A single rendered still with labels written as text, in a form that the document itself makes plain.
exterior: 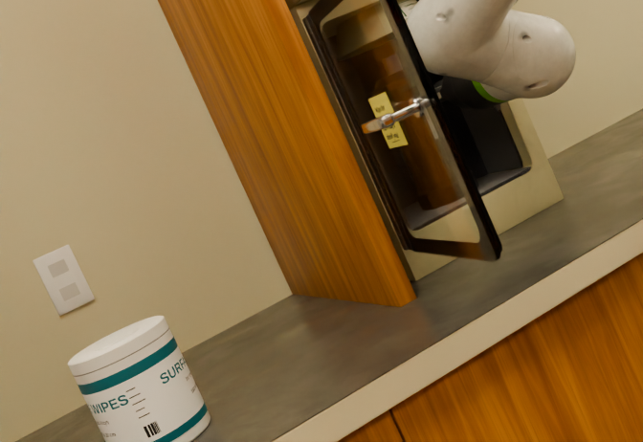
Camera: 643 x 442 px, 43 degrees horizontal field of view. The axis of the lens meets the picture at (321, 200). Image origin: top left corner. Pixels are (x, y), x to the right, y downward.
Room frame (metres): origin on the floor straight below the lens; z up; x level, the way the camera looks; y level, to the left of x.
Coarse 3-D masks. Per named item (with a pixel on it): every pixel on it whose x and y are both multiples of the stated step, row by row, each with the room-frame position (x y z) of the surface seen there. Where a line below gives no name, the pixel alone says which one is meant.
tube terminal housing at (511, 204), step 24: (288, 0) 1.27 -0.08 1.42; (312, 0) 1.27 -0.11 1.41; (312, 48) 1.26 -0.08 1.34; (528, 120) 1.37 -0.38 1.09; (528, 144) 1.37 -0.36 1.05; (360, 168) 1.28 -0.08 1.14; (504, 192) 1.34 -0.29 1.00; (528, 192) 1.35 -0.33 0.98; (552, 192) 1.37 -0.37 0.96; (384, 216) 1.27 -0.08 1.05; (504, 216) 1.33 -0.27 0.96; (528, 216) 1.35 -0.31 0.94; (408, 264) 1.27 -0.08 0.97; (432, 264) 1.28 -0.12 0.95
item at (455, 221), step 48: (336, 0) 1.10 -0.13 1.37; (384, 0) 0.96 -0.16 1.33; (336, 48) 1.18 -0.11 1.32; (384, 48) 1.02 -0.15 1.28; (432, 96) 0.95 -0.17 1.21; (384, 144) 1.16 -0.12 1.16; (432, 144) 1.00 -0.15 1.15; (432, 192) 1.06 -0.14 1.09; (432, 240) 1.13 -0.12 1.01; (480, 240) 0.98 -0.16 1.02
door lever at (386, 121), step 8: (416, 104) 0.98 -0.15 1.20; (400, 112) 0.99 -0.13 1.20; (408, 112) 0.99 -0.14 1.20; (416, 112) 0.99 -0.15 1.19; (376, 120) 1.00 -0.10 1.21; (384, 120) 0.98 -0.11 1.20; (392, 120) 0.98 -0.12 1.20; (368, 128) 1.03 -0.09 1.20; (376, 128) 1.01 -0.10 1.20; (384, 128) 0.99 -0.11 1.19
